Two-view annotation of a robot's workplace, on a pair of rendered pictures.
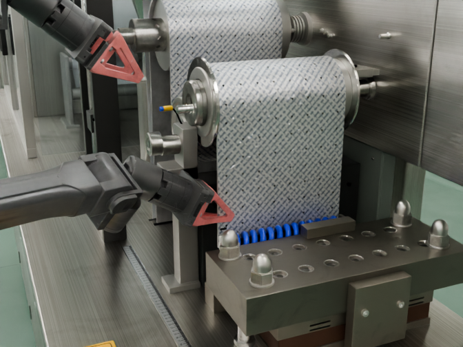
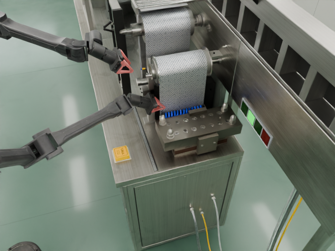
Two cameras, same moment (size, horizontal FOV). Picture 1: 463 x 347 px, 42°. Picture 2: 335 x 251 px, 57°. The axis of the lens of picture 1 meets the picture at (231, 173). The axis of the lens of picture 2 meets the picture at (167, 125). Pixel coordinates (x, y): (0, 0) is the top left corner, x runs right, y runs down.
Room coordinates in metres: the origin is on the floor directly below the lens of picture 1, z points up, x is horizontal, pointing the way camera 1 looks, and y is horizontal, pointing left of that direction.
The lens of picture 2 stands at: (-0.21, -0.13, 2.11)
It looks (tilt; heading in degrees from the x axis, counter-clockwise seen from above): 46 degrees down; 6
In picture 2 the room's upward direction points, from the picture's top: straight up
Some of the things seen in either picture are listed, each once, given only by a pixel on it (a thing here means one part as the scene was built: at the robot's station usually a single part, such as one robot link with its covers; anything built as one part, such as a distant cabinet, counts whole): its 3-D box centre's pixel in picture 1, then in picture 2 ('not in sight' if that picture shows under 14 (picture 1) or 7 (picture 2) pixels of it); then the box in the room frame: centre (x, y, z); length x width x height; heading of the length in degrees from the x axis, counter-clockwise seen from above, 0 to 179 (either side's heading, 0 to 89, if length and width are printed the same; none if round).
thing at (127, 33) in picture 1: (116, 36); (125, 31); (1.18, 0.22, 1.33); 0.06 x 0.03 x 0.03; 113
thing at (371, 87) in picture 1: (353, 89); (213, 60); (1.09, -0.22, 1.25); 0.07 x 0.04 x 0.04; 113
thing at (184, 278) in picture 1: (177, 209); (147, 99); (1.00, 0.10, 1.05); 0.06 x 0.05 x 0.31; 113
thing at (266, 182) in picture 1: (281, 186); (182, 97); (0.97, -0.09, 1.10); 0.23 x 0.01 x 0.18; 113
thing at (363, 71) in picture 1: (357, 69); (215, 54); (1.10, -0.23, 1.28); 0.06 x 0.05 x 0.02; 113
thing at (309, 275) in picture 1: (338, 266); (198, 126); (0.88, -0.17, 1.00); 0.40 x 0.16 x 0.06; 113
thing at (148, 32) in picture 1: (147, 35); (137, 29); (1.20, 0.16, 1.33); 0.06 x 0.06 x 0.06; 23
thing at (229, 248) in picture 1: (229, 242); (162, 119); (0.86, 0.00, 1.05); 0.04 x 0.04 x 0.04
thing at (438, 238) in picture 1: (439, 232); (233, 118); (0.90, -0.34, 1.05); 0.04 x 0.04 x 0.04
